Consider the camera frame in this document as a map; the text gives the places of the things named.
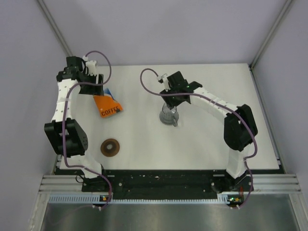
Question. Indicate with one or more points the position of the aluminium frame post right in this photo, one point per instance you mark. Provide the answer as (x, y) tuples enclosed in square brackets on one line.
[(272, 32)]

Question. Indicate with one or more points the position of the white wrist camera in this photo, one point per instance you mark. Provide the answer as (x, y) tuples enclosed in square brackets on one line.
[(163, 80), (91, 66)]

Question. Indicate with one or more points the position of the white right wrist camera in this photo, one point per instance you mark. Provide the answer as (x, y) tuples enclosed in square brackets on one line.
[(163, 80)]

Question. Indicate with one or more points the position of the grey glass coffee server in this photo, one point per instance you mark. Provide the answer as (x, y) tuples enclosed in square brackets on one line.
[(169, 115)]

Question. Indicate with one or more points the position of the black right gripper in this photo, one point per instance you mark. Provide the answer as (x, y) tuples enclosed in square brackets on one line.
[(171, 104)]

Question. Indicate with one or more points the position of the aluminium frame post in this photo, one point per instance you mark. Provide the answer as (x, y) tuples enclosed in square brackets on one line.
[(272, 32), (54, 27)]

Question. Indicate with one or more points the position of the aluminium front rail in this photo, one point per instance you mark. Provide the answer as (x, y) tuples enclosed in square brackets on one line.
[(263, 183)]

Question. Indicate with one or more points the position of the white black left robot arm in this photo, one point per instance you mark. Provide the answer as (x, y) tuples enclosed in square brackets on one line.
[(64, 133)]

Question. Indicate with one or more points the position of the grey slotted cable duct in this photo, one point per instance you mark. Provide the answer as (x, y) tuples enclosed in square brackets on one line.
[(101, 199)]

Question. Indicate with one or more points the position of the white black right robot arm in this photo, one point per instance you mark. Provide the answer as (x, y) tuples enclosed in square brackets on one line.
[(239, 124)]

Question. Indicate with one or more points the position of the blue plastic coffee dripper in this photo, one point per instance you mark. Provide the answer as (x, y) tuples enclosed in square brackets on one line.
[(107, 92)]

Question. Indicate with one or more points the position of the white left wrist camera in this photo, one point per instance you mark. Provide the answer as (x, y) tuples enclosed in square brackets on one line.
[(91, 66)]

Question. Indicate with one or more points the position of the aluminium frame post left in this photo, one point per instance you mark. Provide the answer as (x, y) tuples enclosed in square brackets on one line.
[(54, 27)]

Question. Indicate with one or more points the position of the orange coffee filter box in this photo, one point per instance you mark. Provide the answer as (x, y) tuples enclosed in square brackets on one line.
[(107, 106)]

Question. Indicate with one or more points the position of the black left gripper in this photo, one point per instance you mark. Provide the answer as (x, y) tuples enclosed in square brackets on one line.
[(95, 90)]

